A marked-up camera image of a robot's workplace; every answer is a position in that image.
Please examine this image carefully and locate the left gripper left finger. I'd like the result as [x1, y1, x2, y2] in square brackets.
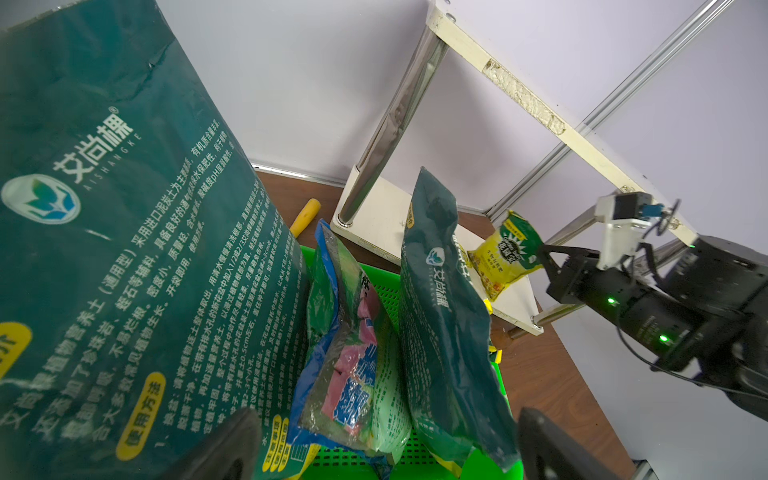
[158, 408, 262, 480]

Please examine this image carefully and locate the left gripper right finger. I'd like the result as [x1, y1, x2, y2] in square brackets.
[518, 407, 619, 480]

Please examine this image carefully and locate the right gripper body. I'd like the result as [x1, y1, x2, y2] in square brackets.
[537, 244, 684, 359]

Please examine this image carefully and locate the green flower print soil bag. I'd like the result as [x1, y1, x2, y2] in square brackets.
[399, 169, 520, 476]

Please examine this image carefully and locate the blue and green fertilizer bag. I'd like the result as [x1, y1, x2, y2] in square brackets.
[288, 221, 412, 479]

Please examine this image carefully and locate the yellow green small fertilizer bag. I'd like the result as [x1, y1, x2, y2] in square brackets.
[468, 210, 543, 301]

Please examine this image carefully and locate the large dark green soil bag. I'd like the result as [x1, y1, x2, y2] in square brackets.
[1, 1, 309, 479]

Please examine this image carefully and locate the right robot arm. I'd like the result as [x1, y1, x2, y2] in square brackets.
[538, 236, 767, 419]

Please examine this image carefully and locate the white two-tier shelf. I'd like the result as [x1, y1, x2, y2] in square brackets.
[329, 0, 700, 337]

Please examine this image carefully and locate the green plastic basket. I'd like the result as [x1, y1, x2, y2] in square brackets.
[301, 263, 524, 480]

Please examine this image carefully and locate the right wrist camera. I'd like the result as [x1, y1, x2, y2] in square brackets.
[594, 192, 665, 271]

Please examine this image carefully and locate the yellow tool handle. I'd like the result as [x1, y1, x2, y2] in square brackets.
[289, 198, 321, 238]

